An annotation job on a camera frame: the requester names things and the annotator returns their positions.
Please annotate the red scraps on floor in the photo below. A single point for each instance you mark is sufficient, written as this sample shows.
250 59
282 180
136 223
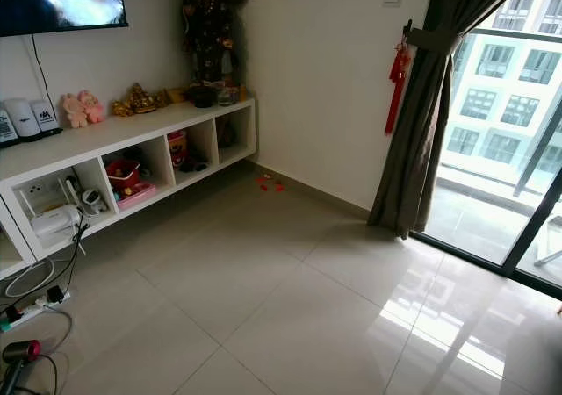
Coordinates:
270 183

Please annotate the small white QR code stand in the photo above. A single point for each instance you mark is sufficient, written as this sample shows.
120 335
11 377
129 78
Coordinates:
5 128

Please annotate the white router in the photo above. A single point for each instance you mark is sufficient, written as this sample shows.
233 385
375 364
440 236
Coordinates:
56 219

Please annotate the white cylindrical device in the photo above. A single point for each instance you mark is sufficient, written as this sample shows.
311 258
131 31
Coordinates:
21 118

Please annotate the white card stand with logo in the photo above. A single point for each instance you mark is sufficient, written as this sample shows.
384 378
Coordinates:
46 117

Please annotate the pink plush toy pair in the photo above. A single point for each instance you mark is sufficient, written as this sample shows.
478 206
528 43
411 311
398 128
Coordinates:
83 110

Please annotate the red basket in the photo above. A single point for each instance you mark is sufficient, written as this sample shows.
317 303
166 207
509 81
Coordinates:
123 175

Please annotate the white power strip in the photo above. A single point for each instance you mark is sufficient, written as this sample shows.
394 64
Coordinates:
35 310

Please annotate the white cube shelf unit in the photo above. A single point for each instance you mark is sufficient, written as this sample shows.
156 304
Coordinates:
123 137

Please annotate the flat pink box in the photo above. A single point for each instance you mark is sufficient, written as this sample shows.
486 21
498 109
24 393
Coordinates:
137 197

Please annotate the golden figurine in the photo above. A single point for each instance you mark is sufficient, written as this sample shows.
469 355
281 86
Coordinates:
140 99

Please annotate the grey and pink hair dryer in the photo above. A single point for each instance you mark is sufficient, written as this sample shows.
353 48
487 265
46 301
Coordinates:
21 353

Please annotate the black flat screen television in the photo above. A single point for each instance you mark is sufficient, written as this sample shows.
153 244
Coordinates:
61 2

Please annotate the black bowl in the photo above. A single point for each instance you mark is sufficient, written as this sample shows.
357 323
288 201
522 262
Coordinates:
202 96

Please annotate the tall dark carved statue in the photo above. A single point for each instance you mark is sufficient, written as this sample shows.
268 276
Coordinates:
211 26

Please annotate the red hanging tassel ornament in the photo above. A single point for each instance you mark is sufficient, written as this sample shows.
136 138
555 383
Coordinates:
398 83

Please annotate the dark brown curtain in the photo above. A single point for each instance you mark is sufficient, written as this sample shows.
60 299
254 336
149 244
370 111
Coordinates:
421 132

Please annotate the black framed sliding glass door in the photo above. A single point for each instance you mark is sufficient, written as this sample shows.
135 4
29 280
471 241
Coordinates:
523 237

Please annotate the small white camera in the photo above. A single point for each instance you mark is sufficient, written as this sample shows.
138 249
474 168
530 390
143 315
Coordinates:
94 202

